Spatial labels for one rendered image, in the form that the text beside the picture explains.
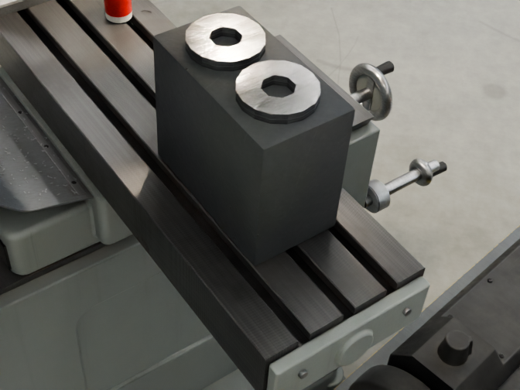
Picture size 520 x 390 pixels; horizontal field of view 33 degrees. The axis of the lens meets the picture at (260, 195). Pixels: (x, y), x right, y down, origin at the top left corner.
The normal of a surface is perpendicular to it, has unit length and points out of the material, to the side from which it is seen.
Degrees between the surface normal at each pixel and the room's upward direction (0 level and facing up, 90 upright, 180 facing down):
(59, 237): 90
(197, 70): 0
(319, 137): 90
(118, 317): 90
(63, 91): 0
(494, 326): 0
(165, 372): 90
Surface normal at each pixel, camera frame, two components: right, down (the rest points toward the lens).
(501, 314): 0.05, -0.69
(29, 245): 0.58, 0.62
